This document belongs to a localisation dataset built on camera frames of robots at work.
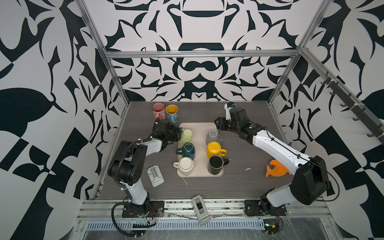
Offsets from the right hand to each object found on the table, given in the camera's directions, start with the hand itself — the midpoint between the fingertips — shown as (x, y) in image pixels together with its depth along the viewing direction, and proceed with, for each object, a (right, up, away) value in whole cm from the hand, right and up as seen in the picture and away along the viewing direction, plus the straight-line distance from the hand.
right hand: (218, 119), depth 83 cm
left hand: (-19, -2, +10) cm, 22 cm away
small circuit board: (+23, -50, -12) cm, 56 cm away
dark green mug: (-17, -17, 0) cm, 24 cm away
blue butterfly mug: (-28, +5, +21) cm, 36 cm away
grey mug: (-2, -9, +6) cm, 11 cm away
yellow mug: (-2, -16, +2) cm, 16 cm away
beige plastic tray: (-9, -19, +10) cm, 24 cm away
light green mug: (-18, -11, +6) cm, 22 cm away
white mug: (-18, -25, -2) cm, 31 cm away
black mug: (-2, -23, -3) cm, 24 cm away
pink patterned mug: (-38, +6, +22) cm, 44 cm away
